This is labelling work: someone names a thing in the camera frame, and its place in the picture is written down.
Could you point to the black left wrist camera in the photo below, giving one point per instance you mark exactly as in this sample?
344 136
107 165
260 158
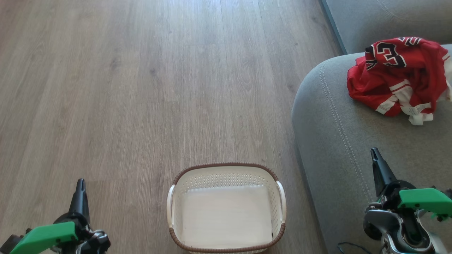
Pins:
10 242

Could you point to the red basketball jersey number 23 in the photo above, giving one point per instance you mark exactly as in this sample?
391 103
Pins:
392 53

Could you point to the white laundry basket brown rim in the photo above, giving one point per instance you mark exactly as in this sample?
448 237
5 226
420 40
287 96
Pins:
226 211

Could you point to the grey sofa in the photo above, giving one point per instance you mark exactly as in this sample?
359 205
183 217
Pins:
335 141

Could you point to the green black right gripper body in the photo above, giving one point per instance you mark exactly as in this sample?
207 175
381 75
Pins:
420 199

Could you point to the grey flat sofa section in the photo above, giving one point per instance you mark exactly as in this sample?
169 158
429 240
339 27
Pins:
356 21

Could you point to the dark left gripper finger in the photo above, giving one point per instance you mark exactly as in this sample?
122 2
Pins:
80 199

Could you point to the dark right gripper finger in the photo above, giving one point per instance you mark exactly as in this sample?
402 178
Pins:
380 171

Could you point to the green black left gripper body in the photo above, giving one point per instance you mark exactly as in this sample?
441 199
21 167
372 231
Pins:
46 236

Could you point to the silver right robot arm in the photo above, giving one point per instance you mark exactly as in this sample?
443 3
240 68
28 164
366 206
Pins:
402 236

